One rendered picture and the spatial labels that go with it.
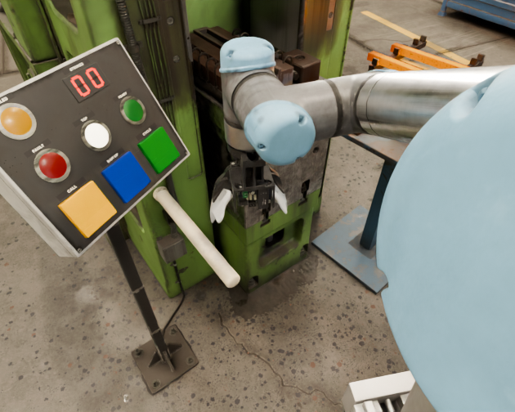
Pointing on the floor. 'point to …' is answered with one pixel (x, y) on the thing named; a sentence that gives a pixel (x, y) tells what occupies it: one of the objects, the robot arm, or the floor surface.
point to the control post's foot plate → (181, 365)
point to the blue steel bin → (496, 11)
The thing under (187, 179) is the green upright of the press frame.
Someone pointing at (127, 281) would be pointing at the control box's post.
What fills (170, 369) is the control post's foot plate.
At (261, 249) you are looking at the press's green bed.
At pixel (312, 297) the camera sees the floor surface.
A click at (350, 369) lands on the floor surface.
